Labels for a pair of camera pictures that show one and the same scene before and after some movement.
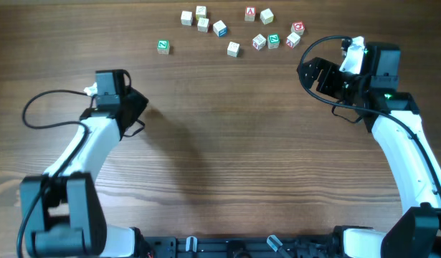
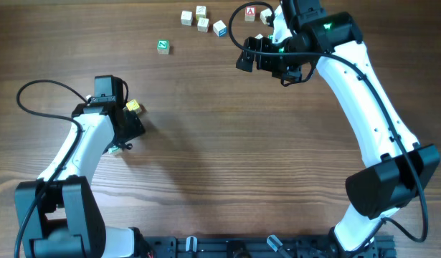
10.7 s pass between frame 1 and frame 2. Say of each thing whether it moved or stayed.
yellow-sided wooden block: stayed
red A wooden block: stayed
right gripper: moved
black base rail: stayed
